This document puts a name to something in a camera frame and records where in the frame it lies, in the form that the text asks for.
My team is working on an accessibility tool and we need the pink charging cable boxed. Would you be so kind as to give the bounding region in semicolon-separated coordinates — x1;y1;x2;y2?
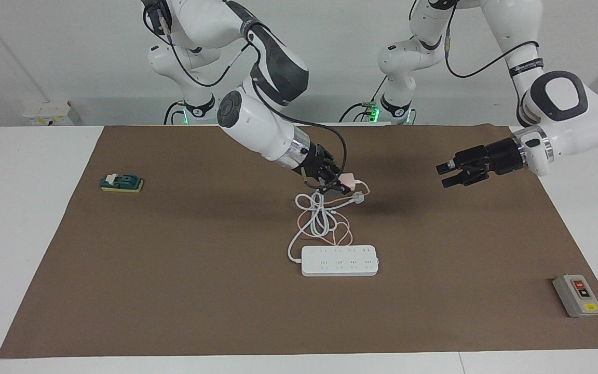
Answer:
296;179;372;248

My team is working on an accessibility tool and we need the white power strip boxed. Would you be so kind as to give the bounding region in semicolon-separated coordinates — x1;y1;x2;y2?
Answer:
301;245;380;277

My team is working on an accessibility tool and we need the brown table mat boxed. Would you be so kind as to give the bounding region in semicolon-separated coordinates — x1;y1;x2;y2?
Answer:
0;124;598;359

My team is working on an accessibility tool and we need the grey-white power strip cord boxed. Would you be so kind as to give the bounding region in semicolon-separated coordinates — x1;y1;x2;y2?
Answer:
287;190;354;263

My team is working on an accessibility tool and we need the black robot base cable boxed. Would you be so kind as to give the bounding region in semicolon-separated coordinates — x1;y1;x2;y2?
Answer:
339;75;389;123
163;100;188;125

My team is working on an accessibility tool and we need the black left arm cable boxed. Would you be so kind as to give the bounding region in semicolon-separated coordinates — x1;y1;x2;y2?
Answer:
408;0;541;78

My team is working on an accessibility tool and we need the grey on-off switch box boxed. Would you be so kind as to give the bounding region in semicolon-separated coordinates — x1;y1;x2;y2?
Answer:
552;274;598;318

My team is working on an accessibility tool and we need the green knife switch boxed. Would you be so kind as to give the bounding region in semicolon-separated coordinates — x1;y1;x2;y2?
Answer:
100;173;144;193

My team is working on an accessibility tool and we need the white wall box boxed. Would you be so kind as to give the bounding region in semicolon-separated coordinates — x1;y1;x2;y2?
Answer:
23;101;74;126

